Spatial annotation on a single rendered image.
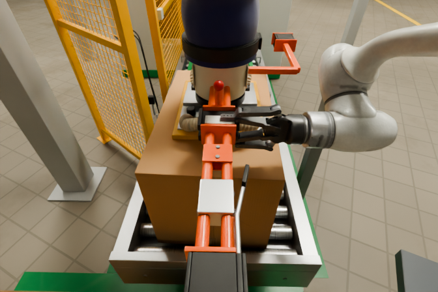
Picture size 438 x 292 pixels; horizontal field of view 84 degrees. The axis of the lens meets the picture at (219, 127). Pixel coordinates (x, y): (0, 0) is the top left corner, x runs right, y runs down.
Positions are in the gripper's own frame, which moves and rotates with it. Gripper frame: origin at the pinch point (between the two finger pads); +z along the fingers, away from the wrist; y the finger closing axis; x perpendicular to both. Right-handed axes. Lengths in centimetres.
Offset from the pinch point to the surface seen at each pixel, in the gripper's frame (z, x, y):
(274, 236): -22, 0, 54
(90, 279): 67, 1, 108
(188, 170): 7.9, -2.9, 12.8
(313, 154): -48, 43, 53
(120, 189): 70, 58, 109
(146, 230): 27, 1, 53
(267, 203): -14.4, -5.6, 23.4
